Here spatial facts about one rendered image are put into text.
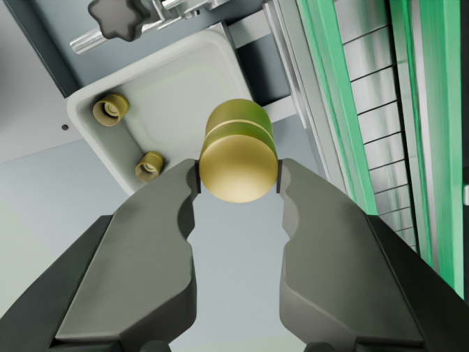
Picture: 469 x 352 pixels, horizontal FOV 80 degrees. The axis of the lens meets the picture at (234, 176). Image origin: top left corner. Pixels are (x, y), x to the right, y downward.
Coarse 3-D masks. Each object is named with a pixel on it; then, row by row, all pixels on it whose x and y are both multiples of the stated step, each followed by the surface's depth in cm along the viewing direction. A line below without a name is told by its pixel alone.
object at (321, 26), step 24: (312, 0) 19; (312, 24) 23; (336, 24) 19; (312, 48) 25; (336, 48) 20; (336, 72) 20; (336, 96) 22; (336, 120) 28; (336, 144) 31; (360, 144) 23; (360, 168) 24; (360, 192) 27
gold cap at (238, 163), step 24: (216, 120) 13; (240, 120) 12; (264, 120) 13; (216, 144) 11; (240, 144) 11; (264, 144) 11; (216, 168) 12; (240, 168) 12; (264, 168) 12; (216, 192) 12; (240, 192) 12; (264, 192) 12
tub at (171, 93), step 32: (160, 64) 37; (192, 64) 39; (224, 64) 39; (96, 96) 39; (128, 96) 41; (160, 96) 41; (192, 96) 41; (224, 96) 41; (96, 128) 38; (128, 128) 44; (160, 128) 44; (192, 128) 44; (128, 160) 43; (128, 192) 42
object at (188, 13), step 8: (192, 0) 25; (200, 0) 25; (208, 0) 25; (216, 0) 27; (224, 0) 27; (184, 8) 25; (192, 8) 25; (200, 8) 31; (208, 8) 28; (192, 16) 27
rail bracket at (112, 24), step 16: (96, 0) 14; (112, 0) 14; (128, 0) 14; (144, 0) 18; (160, 0) 19; (176, 0) 19; (96, 16) 15; (112, 16) 15; (128, 16) 15; (144, 16) 15; (160, 16) 18; (176, 16) 24; (96, 32) 20; (112, 32) 15; (128, 32) 15; (144, 32) 19; (80, 48) 20
